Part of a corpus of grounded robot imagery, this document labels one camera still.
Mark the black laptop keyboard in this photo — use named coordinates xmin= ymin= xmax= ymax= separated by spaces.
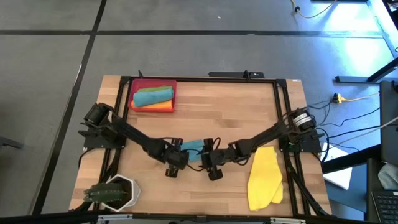
xmin=371 ymin=190 xmax=398 ymax=224

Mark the white paper sheet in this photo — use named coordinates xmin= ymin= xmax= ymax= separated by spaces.
xmin=322 ymin=142 xmax=354 ymax=190

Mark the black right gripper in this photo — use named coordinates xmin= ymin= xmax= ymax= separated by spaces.
xmin=201 ymin=138 xmax=233 ymax=182

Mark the yellow microfiber towel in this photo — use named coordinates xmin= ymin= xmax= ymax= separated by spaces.
xmin=247 ymin=146 xmax=284 ymax=212

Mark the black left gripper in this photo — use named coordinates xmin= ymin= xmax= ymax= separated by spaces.
xmin=164 ymin=138 xmax=190 ymax=179

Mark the black desk leg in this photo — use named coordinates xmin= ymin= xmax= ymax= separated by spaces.
xmin=335 ymin=57 xmax=398 ymax=84

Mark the black table edge rail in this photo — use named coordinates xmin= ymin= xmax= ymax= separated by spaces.
xmin=93 ymin=76 xmax=133 ymax=212
xmin=273 ymin=79 xmax=332 ymax=217
xmin=119 ymin=75 xmax=287 ymax=84
xmin=70 ymin=210 xmax=333 ymax=224

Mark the cream floor cable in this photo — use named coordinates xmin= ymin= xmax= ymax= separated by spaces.
xmin=290 ymin=0 xmax=338 ymax=19

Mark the green cactus plant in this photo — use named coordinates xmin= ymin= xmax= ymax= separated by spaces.
xmin=83 ymin=182 xmax=129 ymax=203

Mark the pink plastic basket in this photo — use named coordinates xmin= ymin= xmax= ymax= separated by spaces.
xmin=127 ymin=78 xmax=177 ymax=113

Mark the black power strip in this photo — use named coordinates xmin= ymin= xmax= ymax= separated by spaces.
xmin=208 ymin=71 xmax=265 ymax=79

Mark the cream power cable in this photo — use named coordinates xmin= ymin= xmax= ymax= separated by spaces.
xmin=341 ymin=91 xmax=381 ymax=103

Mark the white hexagonal plant pot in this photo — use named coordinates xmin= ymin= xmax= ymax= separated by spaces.
xmin=101 ymin=174 xmax=141 ymax=213

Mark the dark desk top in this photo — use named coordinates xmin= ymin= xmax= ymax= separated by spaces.
xmin=379 ymin=80 xmax=398 ymax=166

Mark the green microfiber towel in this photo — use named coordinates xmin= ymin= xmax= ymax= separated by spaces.
xmin=137 ymin=85 xmax=174 ymax=93

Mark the silver metal bracket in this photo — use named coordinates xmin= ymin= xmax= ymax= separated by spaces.
xmin=98 ymin=213 xmax=133 ymax=222
xmin=269 ymin=217 xmax=306 ymax=224

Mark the grey cloth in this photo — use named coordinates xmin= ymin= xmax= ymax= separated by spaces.
xmin=377 ymin=163 xmax=398 ymax=190

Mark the dark metal furniture leg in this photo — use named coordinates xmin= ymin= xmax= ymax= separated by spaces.
xmin=0 ymin=136 xmax=24 ymax=150

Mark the teal microfiber towel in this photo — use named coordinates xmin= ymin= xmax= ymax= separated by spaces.
xmin=132 ymin=88 xmax=175 ymax=108
xmin=181 ymin=139 xmax=205 ymax=162

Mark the orange microfiber towel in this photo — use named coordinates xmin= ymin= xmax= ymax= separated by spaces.
xmin=130 ymin=99 xmax=174 ymax=111

